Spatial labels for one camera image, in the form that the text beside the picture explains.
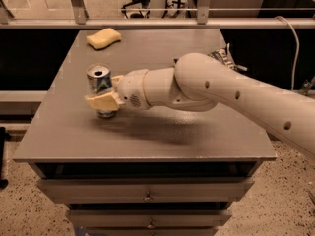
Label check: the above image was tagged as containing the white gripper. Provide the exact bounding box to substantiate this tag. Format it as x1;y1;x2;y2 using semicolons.
85;69;151;111

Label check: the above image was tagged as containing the Red Bull can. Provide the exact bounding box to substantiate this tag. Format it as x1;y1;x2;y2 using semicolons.
86;63;118;120

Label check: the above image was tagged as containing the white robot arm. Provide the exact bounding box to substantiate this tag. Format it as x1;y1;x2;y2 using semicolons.
85;53;315;158

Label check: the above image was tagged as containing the yellow sponge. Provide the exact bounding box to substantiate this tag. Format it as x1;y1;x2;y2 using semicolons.
86;28;121;50

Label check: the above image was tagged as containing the grey metal railing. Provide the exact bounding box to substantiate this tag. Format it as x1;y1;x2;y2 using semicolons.
0;0;315;29

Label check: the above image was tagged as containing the black office chair base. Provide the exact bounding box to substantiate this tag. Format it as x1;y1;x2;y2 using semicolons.
121;0;150;19

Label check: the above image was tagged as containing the grey drawer cabinet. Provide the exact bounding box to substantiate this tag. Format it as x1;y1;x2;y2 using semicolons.
14;29;276;236

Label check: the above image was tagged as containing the top grey drawer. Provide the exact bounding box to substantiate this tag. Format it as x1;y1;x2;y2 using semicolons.
37;178;254;204

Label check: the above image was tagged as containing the grey drawer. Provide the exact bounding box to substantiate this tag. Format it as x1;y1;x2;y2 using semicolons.
66;210;231;228
37;178;254;204

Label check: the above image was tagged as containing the black object at left edge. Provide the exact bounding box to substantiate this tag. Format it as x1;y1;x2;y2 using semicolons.
0;127;11;190

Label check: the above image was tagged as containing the blue chip bag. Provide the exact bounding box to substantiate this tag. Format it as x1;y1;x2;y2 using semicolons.
173;43;248;73

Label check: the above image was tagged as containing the white cable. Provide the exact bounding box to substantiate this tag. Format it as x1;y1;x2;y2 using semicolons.
275;15;301;92

